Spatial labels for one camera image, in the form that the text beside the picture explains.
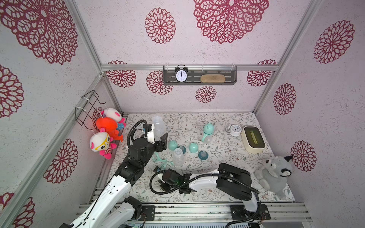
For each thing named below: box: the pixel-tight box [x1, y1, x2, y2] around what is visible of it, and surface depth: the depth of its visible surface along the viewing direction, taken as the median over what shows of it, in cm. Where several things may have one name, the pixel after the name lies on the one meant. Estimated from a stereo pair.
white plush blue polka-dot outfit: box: [100, 107, 127, 130], surface depth 96 cm
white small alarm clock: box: [227, 124, 242, 137], surface depth 108 cm
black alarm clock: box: [174, 64, 189, 83], surface depth 92 cm
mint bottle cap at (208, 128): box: [203, 122, 215, 135], surface depth 91 cm
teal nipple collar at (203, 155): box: [198, 150, 209, 161], surface depth 96 cm
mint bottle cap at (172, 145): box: [168, 140, 179, 151], surface depth 101 cm
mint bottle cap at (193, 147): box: [188, 142, 199, 153], surface depth 99 cm
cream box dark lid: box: [240, 125, 267, 153], surface depth 99 cm
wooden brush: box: [200, 74, 226, 84], surface depth 92 cm
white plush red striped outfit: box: [89, 127, 118, 160], surface depth 82 cm
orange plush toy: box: [95, 116, 124, 143], surface depth 90 cm
